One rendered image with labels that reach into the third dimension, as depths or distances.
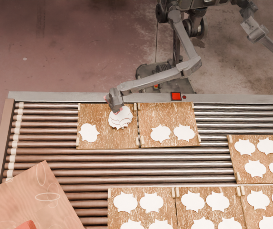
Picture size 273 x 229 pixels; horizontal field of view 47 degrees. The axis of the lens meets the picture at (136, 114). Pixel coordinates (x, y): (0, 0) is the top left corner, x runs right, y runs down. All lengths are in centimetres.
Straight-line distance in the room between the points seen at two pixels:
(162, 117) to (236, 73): 186
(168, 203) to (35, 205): 78
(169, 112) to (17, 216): 118
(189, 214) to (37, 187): 91
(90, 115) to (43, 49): 182
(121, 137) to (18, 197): 73
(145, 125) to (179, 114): 27
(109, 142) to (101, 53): 185
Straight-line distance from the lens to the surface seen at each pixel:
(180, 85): 330
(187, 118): 227
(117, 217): 195
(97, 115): 221
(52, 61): 375
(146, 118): 221
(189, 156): 216
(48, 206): 189
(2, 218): 193
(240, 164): 223
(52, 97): 234
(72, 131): 218
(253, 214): 215
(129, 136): 213
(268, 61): 425
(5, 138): 220
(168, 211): 200
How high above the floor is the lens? 284
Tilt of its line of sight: 59 degrees down
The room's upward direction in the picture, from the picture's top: 10 degrees clockwise
